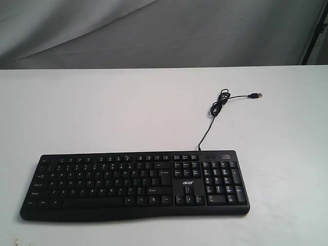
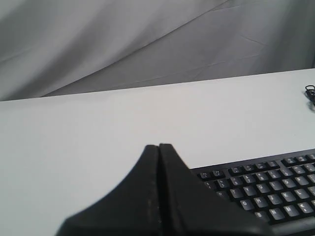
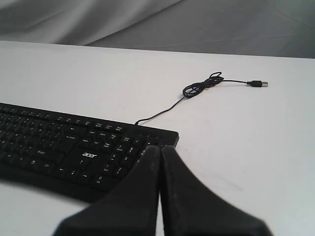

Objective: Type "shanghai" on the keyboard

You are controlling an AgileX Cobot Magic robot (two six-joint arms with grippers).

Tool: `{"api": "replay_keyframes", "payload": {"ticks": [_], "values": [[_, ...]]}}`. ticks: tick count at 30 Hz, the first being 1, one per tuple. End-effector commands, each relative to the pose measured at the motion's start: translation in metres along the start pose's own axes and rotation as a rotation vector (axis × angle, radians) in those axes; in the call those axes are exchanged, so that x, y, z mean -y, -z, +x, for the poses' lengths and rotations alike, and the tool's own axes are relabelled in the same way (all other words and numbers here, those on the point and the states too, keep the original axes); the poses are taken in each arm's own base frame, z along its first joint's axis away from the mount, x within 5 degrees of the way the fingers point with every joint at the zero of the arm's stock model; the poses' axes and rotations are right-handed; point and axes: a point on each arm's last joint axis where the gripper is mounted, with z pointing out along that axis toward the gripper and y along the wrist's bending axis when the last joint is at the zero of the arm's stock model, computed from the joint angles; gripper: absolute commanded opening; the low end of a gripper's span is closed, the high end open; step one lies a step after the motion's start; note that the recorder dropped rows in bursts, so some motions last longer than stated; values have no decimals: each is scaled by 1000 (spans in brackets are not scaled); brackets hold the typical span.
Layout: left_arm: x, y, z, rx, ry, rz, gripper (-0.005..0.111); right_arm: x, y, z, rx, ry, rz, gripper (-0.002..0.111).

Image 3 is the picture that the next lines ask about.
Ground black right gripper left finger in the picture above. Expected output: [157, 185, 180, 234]
[55, 146, 160, 236]

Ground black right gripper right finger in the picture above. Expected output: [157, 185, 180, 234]
[160, 146, 272, 236]

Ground black acer keyboard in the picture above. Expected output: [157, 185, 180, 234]
[0, 103, 179, 203]

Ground grey backdrop cloth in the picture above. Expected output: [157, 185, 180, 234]
[0, 0, 315, 58]

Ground black USB cable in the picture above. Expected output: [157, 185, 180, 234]
[134, 71, 269, 125]

